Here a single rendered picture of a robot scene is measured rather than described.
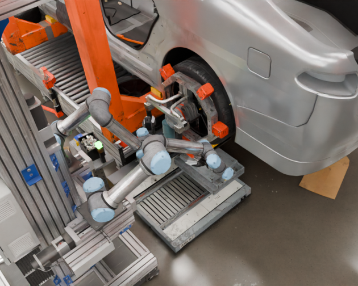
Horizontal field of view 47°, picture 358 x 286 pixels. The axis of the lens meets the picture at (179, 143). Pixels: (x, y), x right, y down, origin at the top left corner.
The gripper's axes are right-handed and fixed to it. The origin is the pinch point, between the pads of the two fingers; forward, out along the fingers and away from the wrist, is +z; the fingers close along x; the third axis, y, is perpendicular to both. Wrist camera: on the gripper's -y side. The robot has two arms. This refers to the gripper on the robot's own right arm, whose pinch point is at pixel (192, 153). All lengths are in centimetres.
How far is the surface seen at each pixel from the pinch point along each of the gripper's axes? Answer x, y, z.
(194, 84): -39.5, 12.8, 24.3
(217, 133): -22.3, -10.3, 1.4
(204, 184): 7, -70, 32
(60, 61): -18, -26, 271
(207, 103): -34.3, 2.5, 13.1
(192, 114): -20.8, 8.8, 12.3
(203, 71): -50, 15, 22
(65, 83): 1, -26, 230
